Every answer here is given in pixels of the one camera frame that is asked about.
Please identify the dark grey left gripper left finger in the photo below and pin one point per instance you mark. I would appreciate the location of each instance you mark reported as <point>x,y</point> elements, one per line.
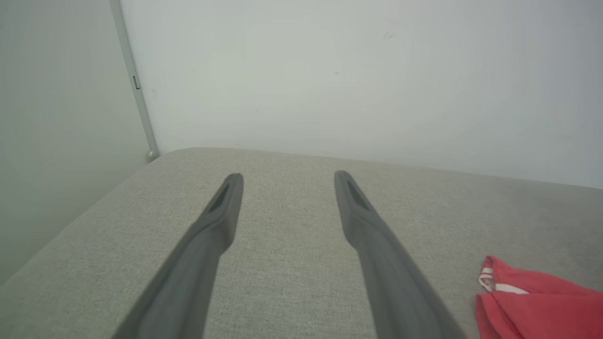
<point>198,263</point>

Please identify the grey metal wall pole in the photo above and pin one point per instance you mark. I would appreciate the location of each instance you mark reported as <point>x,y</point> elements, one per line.
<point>134,80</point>

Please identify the red white sleeved shirt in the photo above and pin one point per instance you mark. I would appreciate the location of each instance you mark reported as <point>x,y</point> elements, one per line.
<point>541,306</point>

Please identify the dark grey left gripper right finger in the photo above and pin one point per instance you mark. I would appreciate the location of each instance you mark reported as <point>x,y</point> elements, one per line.
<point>386,263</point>

